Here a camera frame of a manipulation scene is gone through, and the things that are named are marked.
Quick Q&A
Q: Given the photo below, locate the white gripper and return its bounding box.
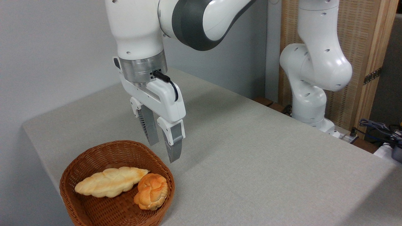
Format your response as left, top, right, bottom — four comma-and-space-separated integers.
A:
119, 71, 186, 163

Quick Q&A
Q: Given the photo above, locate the round orange braided bread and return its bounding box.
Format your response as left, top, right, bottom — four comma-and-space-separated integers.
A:
134, 173, 168, 211

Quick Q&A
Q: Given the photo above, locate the long pale braided bread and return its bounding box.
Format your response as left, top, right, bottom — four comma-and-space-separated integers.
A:
74, 167, 149, 198

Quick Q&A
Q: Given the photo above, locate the brown wicker basket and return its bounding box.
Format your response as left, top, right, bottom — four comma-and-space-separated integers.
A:
59, 140, 175, 226

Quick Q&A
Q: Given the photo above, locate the wooden woven folding screen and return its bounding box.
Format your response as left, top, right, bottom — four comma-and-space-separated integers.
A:
278, 0, 399, 139

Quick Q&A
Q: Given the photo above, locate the metal screen hinge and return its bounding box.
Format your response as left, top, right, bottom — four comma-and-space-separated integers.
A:
363, 67, 383, 85

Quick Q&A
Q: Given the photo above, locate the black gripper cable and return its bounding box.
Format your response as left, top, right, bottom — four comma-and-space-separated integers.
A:
153, 71, 179, 102

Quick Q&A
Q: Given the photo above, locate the bundle of dark cables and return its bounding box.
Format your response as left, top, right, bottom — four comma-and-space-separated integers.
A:
359, 118, 402, 148

